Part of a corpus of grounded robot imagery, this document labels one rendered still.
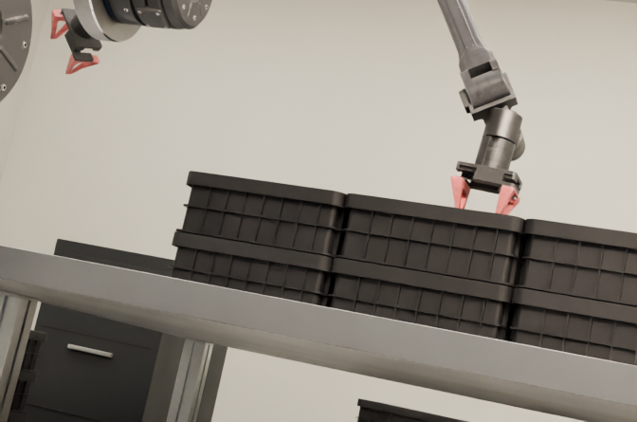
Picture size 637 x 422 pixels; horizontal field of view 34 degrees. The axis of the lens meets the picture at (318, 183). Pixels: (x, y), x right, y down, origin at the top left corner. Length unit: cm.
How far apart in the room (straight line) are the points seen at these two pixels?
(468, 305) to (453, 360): 53
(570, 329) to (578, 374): 51
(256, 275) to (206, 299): 57
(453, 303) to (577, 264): 20
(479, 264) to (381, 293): 16
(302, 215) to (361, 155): 369
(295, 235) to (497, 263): 34
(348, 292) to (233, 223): 24
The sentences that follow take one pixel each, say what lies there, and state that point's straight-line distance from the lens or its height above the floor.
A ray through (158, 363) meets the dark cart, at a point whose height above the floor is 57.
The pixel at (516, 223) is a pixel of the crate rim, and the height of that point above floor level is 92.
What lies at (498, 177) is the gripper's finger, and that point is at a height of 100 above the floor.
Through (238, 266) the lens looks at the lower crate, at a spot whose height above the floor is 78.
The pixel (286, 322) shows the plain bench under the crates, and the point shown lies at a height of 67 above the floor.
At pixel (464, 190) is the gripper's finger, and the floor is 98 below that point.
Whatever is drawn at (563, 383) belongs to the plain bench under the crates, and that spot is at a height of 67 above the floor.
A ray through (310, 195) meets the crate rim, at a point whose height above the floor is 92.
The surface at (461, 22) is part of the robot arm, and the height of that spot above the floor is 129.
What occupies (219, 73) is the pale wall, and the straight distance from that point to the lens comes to 582.
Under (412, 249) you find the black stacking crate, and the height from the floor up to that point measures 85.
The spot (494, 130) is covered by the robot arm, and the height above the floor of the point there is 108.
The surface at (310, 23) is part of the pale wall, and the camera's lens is 576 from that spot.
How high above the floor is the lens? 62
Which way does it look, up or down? 11 degrees up
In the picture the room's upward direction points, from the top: 12 degrees clockwise
